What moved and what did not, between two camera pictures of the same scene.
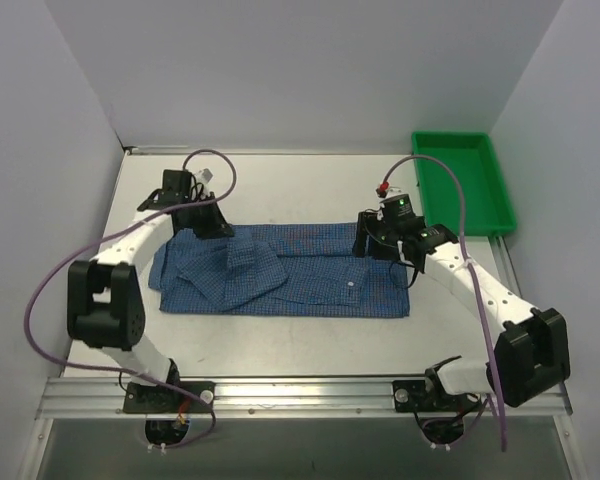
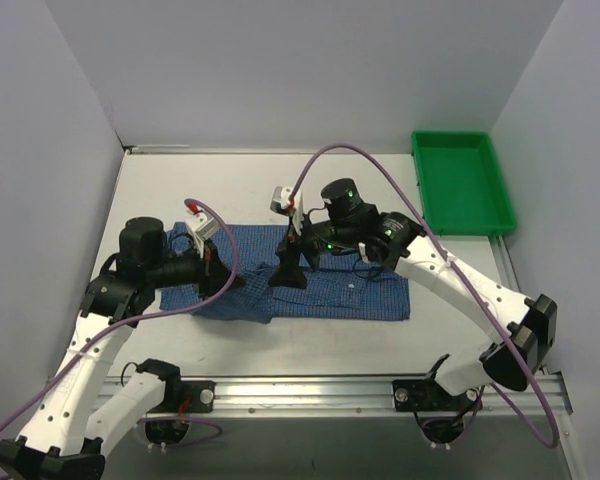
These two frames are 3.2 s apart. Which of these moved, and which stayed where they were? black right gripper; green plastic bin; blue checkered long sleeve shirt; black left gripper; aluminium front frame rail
Moved: black left gripper; black right gripper
Stayed: blue checkered long sleeve shirt; aluminium front frame rail; green plastic bin
